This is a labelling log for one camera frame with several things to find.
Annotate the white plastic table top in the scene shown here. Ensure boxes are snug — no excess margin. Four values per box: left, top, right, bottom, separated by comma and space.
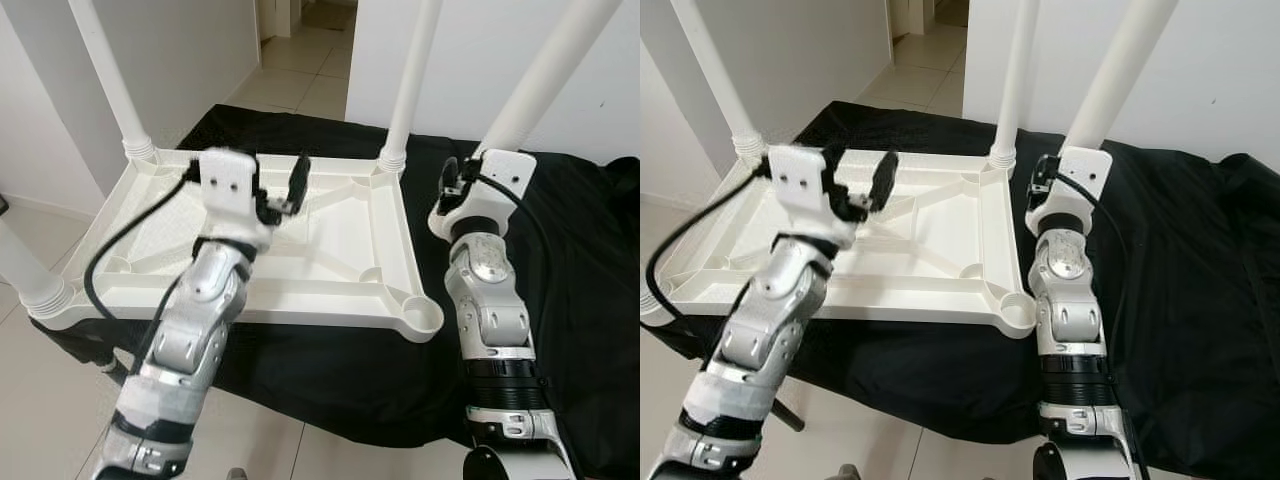
655, 145, 1039, 339
30, 148, 446, 343

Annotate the white plastic table leg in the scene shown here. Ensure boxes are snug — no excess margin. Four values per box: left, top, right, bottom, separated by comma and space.
0, 215, 76, 321
990, 0, 1041, 169
478, 0, 623, 161
68, 0, 159, 166
378, 0, 443, 173
640, 275, 669, 321
1060, 0, 1181, 156
668, 0, 766, 161

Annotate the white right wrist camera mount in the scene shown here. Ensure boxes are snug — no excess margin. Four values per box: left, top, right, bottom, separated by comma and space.
1025, 147, 1113, 236
430, 150, 538, 241

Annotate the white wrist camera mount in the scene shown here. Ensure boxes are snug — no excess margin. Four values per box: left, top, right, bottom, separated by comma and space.
1025, 147, 1113, 236
430, 150, 538, 241
195, 148, 276, 251
768, 143, 856, 251

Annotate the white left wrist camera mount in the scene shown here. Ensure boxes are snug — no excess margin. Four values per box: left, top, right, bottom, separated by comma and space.
195, 148, 276, 251
768, 143, 856, 251

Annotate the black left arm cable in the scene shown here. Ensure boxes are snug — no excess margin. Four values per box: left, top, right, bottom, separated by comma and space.
645, 165, 776, 321
83, 165, 201, 321

